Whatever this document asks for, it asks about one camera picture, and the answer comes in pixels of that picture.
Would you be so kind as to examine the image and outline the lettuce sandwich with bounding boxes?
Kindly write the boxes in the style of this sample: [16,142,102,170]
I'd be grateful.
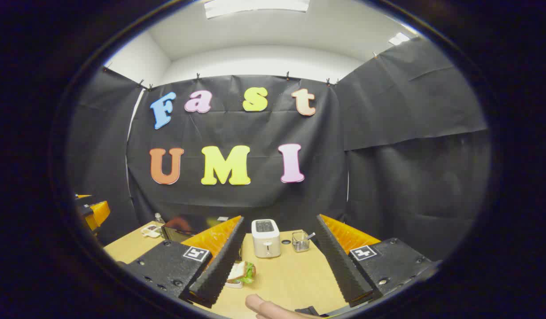
[226,261,256,285]

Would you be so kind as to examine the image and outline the black electric oven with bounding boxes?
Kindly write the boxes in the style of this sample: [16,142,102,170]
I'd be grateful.
[161,214,239,243]

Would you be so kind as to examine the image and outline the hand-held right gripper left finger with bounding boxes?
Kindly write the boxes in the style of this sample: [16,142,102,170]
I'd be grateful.
[120,216,246,309]

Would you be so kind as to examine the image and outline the large ceiling light panel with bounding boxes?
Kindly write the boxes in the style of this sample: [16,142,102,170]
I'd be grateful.
[204,0,310,19]

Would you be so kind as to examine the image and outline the white toaster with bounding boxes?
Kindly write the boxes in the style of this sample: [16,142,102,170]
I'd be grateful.
[251,219,282,258]

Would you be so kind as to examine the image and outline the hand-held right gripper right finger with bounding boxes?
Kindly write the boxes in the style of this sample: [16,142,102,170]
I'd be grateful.
[316,214,441,308]

